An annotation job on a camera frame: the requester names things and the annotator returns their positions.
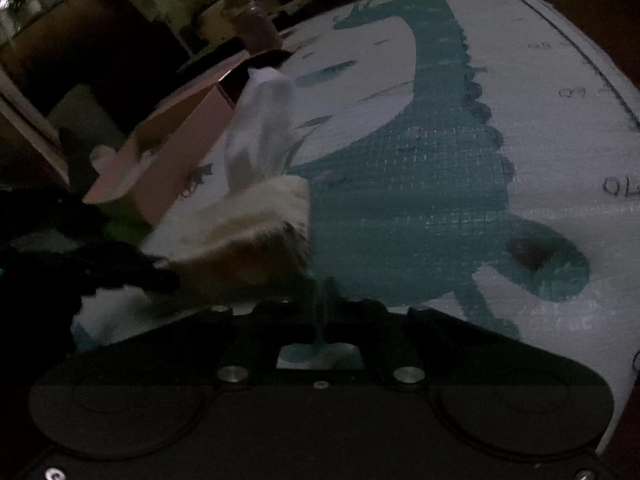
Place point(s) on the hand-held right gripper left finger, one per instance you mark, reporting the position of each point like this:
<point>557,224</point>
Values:
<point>280,320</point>

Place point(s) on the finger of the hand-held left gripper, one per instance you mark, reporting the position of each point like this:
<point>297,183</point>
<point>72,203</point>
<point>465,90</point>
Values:
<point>150,270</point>

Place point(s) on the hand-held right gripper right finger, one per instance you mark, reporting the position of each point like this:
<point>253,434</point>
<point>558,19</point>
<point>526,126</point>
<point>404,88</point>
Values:
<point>365,320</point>

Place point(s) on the pinkish cardboard box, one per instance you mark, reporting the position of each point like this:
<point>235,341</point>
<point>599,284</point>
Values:
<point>170,160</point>

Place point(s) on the dinosaur print play mat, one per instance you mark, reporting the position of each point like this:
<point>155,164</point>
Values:
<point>450,135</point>

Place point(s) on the brown wooden cabinet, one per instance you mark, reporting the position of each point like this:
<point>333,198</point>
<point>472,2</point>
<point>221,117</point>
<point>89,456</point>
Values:
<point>85,50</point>

